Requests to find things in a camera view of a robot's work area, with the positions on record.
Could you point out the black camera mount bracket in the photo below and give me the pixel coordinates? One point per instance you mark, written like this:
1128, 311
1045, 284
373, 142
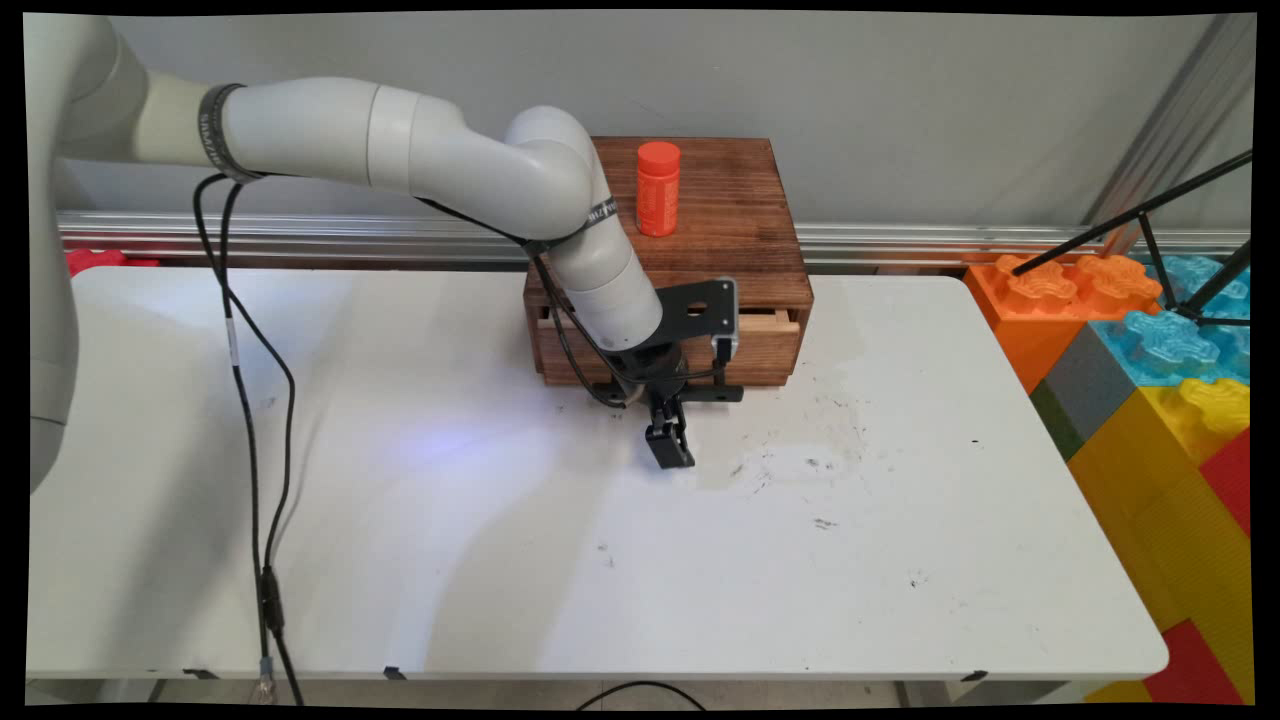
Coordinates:
700, 305

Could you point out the brown wooden drawer box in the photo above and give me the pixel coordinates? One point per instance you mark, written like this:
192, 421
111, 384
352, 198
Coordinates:
740, 230

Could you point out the green foam building block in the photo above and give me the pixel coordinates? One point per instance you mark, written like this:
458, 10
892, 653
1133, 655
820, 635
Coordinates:
1055, 420

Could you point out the orange foam building block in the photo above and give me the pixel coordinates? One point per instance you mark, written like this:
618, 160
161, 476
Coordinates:
1030, 310

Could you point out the orange plastic bottle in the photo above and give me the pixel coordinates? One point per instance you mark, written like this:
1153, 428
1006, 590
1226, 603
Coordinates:
658, 190

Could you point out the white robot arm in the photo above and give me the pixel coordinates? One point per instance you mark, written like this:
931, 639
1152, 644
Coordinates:
450, 150

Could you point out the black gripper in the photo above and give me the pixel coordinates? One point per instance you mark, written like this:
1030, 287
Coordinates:
650, 372

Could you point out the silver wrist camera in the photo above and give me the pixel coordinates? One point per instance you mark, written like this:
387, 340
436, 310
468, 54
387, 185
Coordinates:
727, 348

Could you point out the wooden drawer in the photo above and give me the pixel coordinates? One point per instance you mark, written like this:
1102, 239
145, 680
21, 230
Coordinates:
770, 355

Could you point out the grey foam building block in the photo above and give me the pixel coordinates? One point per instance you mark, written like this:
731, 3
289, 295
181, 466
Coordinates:
1085, 385

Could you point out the red foam building block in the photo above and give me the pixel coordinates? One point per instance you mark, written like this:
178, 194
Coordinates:
1230, 480
1195, 670

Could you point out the diagonal aluminium frame bar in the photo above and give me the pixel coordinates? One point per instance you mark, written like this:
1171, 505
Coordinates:
1170, 120

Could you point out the horizontal aluminium rail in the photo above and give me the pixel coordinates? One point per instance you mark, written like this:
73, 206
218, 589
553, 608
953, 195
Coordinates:
300, 235

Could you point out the black tripod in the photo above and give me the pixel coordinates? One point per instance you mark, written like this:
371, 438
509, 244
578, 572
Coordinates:
1150, 245

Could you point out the blue foam building block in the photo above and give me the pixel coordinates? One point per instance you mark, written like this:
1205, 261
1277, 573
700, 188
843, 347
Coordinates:
1165, 350
1195, 280

